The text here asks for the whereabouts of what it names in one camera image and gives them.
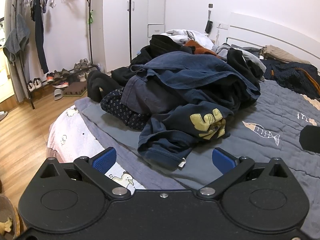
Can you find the row of shoes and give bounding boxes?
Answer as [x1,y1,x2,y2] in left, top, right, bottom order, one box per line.
[27,58,92,93]

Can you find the white wardrobe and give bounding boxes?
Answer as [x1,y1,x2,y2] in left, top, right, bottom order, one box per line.
[102,0,167,72]

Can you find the light grey garment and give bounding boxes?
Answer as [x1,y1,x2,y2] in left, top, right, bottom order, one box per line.
[215,43,267,73]

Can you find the small hanging laundry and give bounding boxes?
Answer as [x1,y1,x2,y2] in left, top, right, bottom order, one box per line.
[41,0,57,14]

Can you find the beige pants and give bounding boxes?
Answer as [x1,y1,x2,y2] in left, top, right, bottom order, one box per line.
[259,44,312,65]

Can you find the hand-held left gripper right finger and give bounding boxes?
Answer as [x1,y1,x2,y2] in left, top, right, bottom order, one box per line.
[197,148,292,200]

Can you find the white-grey garment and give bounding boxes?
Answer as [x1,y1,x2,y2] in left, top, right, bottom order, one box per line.
[160,29,214,48]

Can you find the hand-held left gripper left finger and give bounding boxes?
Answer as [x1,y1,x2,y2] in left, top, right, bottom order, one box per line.
[37,147,132,200]

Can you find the grey quilted fish-print blanket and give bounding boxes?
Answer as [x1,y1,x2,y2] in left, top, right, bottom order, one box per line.
[74,79,320,233]

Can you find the black clothes rack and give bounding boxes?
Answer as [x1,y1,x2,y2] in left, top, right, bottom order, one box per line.
[12,0,100,110]

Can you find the navy dotted garment brown trim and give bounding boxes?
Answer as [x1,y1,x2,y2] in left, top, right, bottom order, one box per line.
[260,59,320,101]

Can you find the brown floor cushion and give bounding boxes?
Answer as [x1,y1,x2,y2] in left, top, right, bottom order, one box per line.
[62,81,88,97]

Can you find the white slipper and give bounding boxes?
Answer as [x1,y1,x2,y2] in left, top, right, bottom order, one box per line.
[54,89,69,101]

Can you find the dark hanging pants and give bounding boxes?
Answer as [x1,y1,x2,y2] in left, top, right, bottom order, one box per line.
[31,0,49,74]

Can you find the navy t-shirt with yellow print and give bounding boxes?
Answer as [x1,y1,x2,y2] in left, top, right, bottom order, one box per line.
[121,51,262,172]

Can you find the black folded garment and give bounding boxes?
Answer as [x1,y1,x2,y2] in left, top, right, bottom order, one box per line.
[299,125,320,153]

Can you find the orange-brown garment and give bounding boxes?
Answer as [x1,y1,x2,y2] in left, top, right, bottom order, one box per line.
[184,39,222,57]

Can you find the yellow plush toy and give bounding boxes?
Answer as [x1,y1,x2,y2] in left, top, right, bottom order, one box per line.
[0,217,13,233]

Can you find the grey hanging garment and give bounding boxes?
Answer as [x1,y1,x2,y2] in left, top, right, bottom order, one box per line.
[3,14,31,64]

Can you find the navy diamond-print garment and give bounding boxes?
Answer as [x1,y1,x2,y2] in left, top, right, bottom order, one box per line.
[100,87,152,131]

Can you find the white printed bed sheet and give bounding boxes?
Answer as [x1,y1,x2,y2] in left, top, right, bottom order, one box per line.
[46,105,147,190]

